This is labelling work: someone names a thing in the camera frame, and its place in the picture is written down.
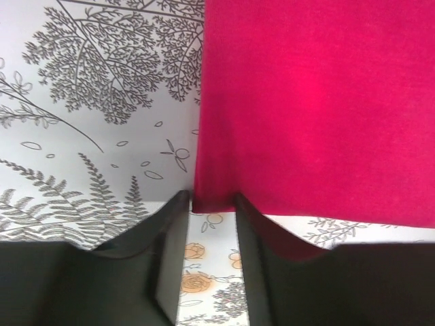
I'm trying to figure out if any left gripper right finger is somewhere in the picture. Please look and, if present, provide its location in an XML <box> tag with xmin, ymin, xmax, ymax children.
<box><xmin>235</xmin><ymin>195</ymin><xmax>434</xmax><ymax>325</ymax></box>

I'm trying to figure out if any magenta t shirt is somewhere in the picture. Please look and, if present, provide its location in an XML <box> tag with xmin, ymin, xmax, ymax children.
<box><xmin>193</xmin><ymin>0</ymin><xmax>434</xmax><ymax>228</ymax></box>

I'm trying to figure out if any floral patterned table mat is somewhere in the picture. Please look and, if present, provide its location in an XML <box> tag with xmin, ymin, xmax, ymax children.
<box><xmin>0</xmin><ymin>0</ymin><xmax>435</xmax><ymax>326</ymax></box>

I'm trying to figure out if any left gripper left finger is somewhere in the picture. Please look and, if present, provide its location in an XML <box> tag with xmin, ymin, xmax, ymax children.
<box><xmin>1</xmin><ymin>191</ymin><xmax>190</xmax><ymax>325</ymax></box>

